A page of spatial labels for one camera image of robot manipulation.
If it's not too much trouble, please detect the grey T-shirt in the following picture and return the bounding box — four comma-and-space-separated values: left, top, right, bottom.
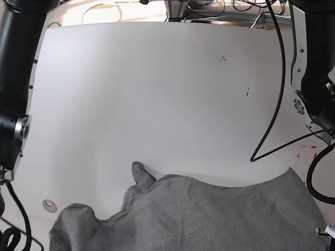
49, 162, 331, 250

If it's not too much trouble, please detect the yellow cable on floor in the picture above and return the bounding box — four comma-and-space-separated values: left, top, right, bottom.
80, 2, 124, 25

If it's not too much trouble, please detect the aluminium frame rail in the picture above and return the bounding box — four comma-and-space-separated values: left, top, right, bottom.
167, 10, 294, 29

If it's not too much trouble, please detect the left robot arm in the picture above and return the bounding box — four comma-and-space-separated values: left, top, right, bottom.
289, 1, 334, 204

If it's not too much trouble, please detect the red tape rectangle marking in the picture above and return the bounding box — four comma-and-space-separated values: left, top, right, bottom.
293, 145, 318, 184

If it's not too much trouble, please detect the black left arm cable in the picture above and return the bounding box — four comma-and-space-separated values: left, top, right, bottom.
250, 0, 335, 206

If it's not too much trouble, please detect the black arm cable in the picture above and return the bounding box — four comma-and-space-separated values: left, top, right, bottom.
0, 180, 44, 251
250, 0, 335, 206

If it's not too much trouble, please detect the left table grommet hole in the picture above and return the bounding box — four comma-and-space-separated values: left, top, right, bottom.
42, 199, 58, 213

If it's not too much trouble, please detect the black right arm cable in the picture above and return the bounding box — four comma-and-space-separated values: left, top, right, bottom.
0, 180, 44, 251

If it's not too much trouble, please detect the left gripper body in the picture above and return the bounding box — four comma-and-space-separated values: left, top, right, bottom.
316, 225, 335, 239

